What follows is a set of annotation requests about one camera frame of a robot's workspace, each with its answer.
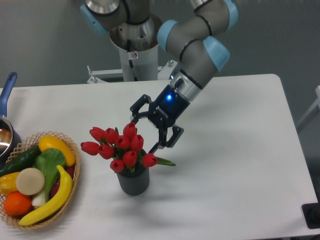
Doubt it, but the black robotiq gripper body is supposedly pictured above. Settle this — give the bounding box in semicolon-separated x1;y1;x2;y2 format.
147;85;190;129

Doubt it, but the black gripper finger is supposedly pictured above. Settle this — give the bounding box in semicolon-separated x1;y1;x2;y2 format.
129;94;152;124
148;123;185;155

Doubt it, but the red tulip bouquet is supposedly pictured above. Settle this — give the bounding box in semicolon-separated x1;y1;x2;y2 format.
80;122;176;176

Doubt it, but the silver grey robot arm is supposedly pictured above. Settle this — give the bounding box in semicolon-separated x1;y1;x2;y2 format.
80;0;238;153

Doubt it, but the dark grey ribbed vase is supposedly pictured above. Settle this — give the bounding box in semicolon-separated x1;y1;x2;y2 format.
116;149;150;196

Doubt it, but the red purple vegetable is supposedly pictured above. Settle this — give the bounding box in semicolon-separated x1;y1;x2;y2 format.
50;166;75;199

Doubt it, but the yellow squash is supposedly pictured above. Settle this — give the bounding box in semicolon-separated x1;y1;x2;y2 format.
38;135;76;167

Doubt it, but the green bok choy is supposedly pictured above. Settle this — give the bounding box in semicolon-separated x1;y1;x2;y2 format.
32;148;66;208

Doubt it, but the green cucumber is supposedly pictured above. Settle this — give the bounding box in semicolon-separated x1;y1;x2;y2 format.
0;145;41;177

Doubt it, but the yellow banana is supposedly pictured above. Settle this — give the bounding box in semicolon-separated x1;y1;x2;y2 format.
18;165;73;227

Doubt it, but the round beige disc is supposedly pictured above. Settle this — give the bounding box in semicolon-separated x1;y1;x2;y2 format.
15;167;45;196

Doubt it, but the yellow bell pepper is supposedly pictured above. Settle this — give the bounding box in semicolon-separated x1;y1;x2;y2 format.
0;172;20;196

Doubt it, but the orange fruit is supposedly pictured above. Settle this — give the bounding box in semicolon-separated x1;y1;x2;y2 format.
3;191;32;216

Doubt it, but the black device at table edge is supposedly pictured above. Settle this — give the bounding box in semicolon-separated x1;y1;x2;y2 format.
301;202;320;229

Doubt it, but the woven wicker basket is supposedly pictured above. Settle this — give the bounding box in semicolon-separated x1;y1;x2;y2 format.
0;131;81;230

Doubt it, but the blue handled saucepan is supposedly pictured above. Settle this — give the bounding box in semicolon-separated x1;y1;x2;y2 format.
0;72;22;169

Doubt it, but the white furniture frame right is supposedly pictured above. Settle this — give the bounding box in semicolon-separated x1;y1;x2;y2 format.
296;85;320;133

